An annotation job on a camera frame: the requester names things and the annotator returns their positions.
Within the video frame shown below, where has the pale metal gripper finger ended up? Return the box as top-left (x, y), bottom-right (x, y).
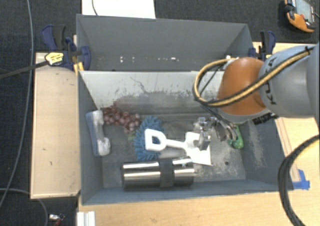
top-left (196, 117), bottom-right (213, 136)
top-left (198, 133), bottom-right (211, 152)

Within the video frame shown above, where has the white toy shovel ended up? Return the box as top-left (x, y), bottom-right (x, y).
top-left (144, 128), bottom-right (214, 166)

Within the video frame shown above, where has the blue spiky brush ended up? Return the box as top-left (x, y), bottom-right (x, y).
top-left (133, 115), bottom-right (166, 163)

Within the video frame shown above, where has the steel cylinder with black band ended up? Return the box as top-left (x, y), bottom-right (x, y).
top-left (120, 157), bottom-right (196, 191)

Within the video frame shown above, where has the purple toy grape bunch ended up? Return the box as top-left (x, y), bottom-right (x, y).
top-left (102, 106), bottom-right (142, 132)

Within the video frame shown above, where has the grey metal bin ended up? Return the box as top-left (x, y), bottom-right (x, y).
top-left (75, 14), bottom-right (295, 206)

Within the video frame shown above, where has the pale blue toy phone handset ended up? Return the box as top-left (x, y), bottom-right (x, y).
top-left (85, 110), bottom-right (112, 158)

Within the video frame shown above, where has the pale wood board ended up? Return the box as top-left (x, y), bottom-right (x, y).
top-left (29, 52), bottom-right (82, 199)

